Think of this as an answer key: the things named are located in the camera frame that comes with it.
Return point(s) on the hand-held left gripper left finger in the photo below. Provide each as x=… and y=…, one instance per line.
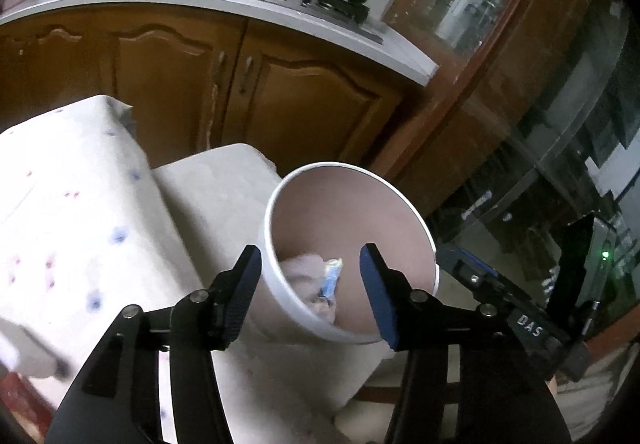
x=244, y=291

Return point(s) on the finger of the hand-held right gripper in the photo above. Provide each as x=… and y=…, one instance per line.
x=472, y=269

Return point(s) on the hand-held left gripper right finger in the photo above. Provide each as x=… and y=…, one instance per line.
x=376, y=294

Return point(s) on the pink white-rimmed trash bin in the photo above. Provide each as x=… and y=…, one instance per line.
x=350, y=219

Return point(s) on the person's right forearm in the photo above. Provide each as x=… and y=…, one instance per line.
x=600, y=394

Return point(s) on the blue and white wrapper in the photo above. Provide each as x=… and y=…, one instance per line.
x=331, y=276

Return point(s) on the white crumpled tissue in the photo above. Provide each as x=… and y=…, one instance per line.
x=305, y=274

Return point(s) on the beige cloth covered stool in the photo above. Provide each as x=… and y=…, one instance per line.
x=220, y=194

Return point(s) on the floral white tablecloth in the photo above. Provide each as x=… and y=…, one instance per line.
x=75, y=224

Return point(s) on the wooden base cabinets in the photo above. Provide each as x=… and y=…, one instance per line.
x=175, y=84

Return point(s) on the tall wooden glass cabinet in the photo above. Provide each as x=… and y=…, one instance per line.
x=500, y=49

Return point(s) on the white kitchen countertop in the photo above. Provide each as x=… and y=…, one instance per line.
x=390, y=49

